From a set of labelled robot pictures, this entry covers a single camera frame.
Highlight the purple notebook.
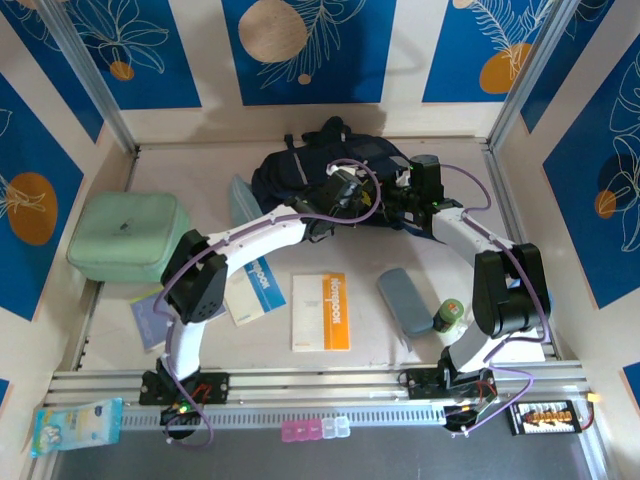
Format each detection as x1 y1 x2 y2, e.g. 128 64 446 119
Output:
129 287 174 354

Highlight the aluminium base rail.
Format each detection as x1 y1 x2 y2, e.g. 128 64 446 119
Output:
42 367 594 409

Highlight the blue white notebook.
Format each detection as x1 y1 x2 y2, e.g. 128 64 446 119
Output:
222 254 288 327

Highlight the light blue face mask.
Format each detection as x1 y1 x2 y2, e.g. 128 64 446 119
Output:
228 173 264 229

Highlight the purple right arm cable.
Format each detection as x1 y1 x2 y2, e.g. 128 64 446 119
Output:
439 162 554 439

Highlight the green bottle orange cap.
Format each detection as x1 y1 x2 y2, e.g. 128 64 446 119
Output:
432 298 466 334

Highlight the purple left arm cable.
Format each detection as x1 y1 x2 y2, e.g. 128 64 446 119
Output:
152 158 384 451

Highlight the aluminium frame post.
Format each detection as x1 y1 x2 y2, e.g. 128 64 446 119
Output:
37 0 141 154
487 0 584 151

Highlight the mint green zip pouch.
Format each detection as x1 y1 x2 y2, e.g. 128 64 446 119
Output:
66 192 191 286

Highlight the orange white notebook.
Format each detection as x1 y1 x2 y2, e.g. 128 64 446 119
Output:
291 272 352 354

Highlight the light blue tissue packet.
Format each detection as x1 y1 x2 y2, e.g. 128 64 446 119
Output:
30 397 125 459

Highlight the grey glasses case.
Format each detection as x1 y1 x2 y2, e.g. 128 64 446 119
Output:
376 267 435 337

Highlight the grey slotted cable duct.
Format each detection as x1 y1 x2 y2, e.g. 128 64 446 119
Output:
119 404 449 431

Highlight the black controller board with LEDs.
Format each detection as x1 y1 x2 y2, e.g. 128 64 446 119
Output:
443 402 489 430
159 402 201 426

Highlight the navy blue backpack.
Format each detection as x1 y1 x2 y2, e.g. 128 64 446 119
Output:
249 115 441 241

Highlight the yellow connector with red wire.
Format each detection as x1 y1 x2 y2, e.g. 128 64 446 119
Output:
574 393 601 431

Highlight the aluminium back rail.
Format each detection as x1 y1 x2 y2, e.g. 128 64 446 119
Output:
134 137 494 151

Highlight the blue floral wall panel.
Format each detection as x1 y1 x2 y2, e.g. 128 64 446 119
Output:
0 9 106 145
519 0 640 135
422 0 569 105
62 0 203 111
221 0 397 107
542 37 640 310
0 72 85 322

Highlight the aluminium side rail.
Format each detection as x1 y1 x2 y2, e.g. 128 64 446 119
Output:
73 147 142 372
482 142 559 360

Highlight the black power distribution board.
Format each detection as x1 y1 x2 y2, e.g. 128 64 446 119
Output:
507 399 581 437

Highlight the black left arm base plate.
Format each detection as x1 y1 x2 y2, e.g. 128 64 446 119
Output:
138 370 231 406

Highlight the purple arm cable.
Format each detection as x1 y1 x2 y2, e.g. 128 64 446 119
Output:
439 162 554 439
152 158 384 451

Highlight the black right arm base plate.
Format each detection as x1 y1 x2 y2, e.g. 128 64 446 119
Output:
407 367 499 401

